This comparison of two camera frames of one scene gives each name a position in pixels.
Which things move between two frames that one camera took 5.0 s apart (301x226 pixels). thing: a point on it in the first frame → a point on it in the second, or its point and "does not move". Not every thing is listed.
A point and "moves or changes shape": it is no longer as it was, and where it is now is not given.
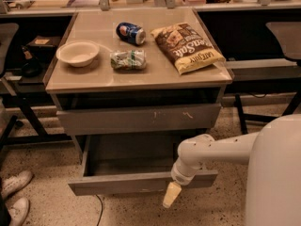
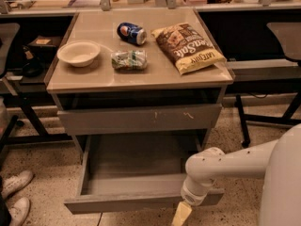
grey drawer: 115,164 moves or changes shape
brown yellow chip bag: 185,48 does not move
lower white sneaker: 18,211 does not move
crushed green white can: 129,59 does not move
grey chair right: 289,36 does not move
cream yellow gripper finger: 172,191 → 182,212
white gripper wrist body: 182,177 → 193,195
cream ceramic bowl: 78,54 does not move
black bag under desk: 32,67 does not move
